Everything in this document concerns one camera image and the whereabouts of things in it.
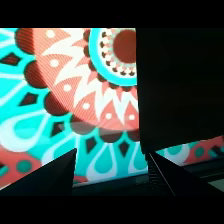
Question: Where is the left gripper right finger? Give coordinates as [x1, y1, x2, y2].
[146, 152, 224, 197]

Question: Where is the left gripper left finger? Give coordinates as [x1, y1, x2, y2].
[0, 147, 78, 197]

